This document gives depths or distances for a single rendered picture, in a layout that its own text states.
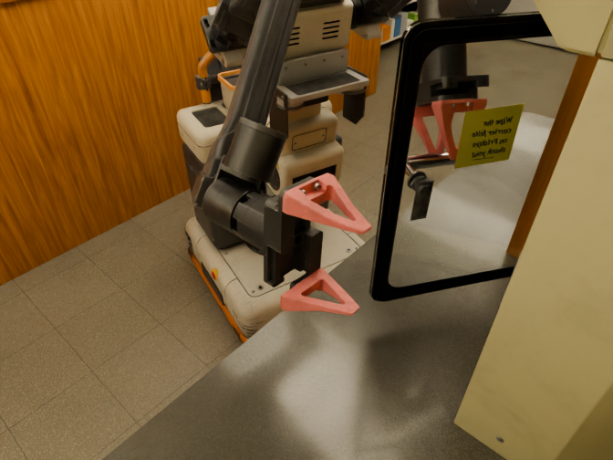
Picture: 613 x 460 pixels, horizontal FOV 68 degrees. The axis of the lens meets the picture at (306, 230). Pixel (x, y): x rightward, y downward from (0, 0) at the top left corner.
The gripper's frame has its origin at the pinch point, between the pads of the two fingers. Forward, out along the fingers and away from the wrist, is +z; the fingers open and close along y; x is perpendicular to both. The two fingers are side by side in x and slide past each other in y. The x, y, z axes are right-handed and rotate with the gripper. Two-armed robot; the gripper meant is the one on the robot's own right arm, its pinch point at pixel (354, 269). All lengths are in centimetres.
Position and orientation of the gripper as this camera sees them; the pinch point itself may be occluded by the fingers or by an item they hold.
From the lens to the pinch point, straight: 44.5
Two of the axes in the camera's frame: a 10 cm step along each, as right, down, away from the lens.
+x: 6.5, -3.7, 6.6
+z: 7.5, 3.8, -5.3
